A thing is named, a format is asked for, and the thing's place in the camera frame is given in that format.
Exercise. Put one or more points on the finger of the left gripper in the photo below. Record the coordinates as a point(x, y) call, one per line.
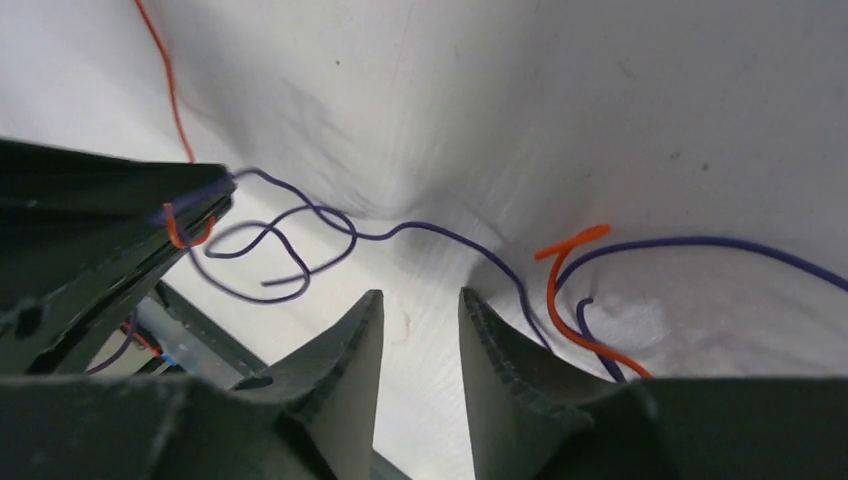
point(99, 291)
point(49, 176)

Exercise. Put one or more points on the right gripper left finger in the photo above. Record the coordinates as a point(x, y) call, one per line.
point(49, 424)

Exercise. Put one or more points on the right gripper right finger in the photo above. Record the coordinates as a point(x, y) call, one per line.
point(532, 415)

